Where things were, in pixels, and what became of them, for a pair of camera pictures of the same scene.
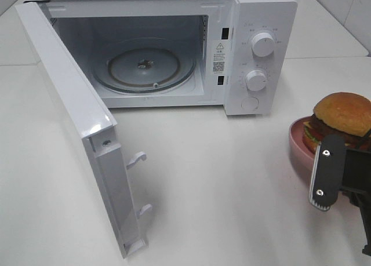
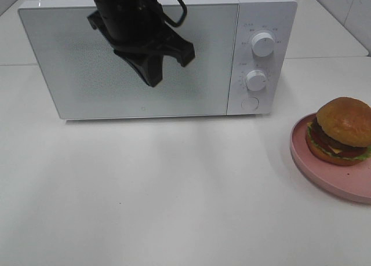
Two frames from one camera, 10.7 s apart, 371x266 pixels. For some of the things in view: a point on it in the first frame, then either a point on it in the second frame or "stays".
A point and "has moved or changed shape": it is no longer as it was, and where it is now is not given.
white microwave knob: x=256 y=80 stays
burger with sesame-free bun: x=342 y=113 has moved or changed shape
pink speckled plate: x=305 y=157 has moved or changed shape
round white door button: x=250 y=103 stays
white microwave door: x=99 y=128 to x=87 y=79
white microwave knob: x=262 y=44 stays
